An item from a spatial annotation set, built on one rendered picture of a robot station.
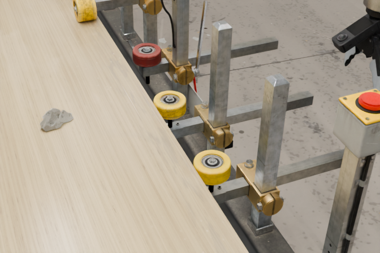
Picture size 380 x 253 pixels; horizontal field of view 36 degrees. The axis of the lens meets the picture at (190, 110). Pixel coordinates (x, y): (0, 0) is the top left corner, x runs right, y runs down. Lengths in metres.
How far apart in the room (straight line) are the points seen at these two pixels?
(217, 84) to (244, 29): 2.34
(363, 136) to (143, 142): 0.58
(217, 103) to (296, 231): 1.06
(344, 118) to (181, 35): 0.77
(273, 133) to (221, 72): 0.25
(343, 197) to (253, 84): 2.20
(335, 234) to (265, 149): 0.25
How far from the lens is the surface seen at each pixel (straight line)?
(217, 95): 1.42
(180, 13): 1.57
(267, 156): 1.24
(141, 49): 1.65
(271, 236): 1.40
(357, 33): 1.41
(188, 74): 1.64
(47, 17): 1.87
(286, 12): 3.99
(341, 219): 1.05
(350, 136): 0.92
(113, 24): 2.24
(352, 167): 0.97
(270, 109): 1.17
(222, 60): 1.37
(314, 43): 3.64
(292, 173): 1.38
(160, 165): 1.26
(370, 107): 0.90
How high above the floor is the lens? 1.72
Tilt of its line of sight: 36 degrees down
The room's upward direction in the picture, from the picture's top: 1 degrees clockwise
